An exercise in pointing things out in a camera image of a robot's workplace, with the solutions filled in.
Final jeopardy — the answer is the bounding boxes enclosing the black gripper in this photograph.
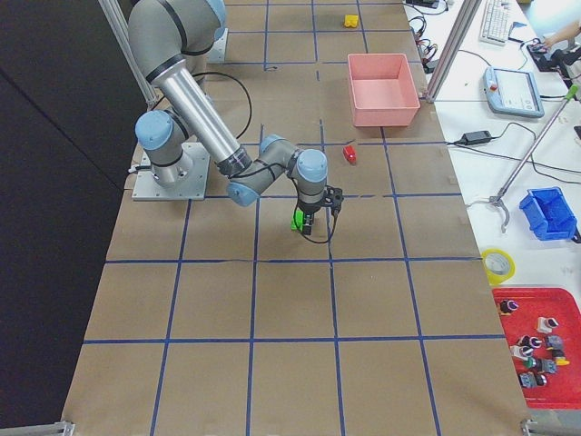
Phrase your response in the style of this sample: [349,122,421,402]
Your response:
[295,184,344,235]

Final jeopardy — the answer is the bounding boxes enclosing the green toy block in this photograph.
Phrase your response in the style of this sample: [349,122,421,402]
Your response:
[290,208,304,232]

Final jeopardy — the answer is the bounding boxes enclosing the yellow toy block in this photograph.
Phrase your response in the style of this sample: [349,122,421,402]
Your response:
[343,15,359,28]

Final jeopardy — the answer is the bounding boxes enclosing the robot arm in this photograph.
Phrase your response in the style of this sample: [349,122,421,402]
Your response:
[128,1,343,238]

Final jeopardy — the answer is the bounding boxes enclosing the pink plastic box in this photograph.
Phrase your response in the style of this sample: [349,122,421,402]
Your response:
[348,54,420,127]

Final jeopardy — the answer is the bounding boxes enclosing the red toy block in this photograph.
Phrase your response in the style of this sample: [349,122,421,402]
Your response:
[342,144,357,165]

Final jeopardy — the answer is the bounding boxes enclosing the black power adapter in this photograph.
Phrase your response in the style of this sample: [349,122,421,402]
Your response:
[458,130,493,146]

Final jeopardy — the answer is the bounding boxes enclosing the yellow tape roll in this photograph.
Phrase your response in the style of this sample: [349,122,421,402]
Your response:
[481,248,516,286]

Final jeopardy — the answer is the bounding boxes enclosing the teach pendant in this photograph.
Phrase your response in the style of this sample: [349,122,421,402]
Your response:
[483,66,545,118]

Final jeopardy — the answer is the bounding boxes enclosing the blue storage bin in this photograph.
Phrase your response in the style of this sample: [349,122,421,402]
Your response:
[519,187,580,243]

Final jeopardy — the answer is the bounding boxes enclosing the grabber reach tool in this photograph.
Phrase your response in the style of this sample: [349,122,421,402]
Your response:
[484,84,579,233]

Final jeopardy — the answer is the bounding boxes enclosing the white keyboard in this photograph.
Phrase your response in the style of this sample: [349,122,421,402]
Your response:
[478,0,512,45]

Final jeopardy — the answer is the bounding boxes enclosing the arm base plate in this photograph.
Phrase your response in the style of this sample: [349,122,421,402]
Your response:
[132,142,211,202]
[182,27,229,64]

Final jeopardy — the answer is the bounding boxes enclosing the aluminium frame post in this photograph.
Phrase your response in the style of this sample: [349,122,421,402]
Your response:
[424,0,481,104]

